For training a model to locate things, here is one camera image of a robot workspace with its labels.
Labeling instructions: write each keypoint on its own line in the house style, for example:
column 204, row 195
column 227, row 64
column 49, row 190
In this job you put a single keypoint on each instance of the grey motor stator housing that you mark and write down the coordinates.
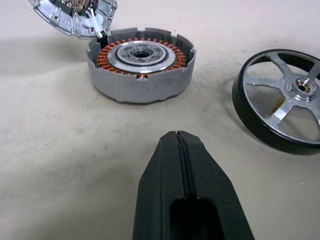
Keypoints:
column 140, row 87

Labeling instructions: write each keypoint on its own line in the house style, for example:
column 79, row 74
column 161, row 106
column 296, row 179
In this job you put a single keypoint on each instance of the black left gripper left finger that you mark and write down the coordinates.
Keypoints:
column 160, row 187

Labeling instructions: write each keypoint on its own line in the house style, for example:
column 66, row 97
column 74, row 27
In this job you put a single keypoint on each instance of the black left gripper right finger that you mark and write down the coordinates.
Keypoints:
column 212, row 180

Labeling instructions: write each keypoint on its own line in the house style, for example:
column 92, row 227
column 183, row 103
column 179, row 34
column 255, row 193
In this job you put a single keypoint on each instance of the black rimmed silver spoked rotor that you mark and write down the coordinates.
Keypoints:
column 292, row 87

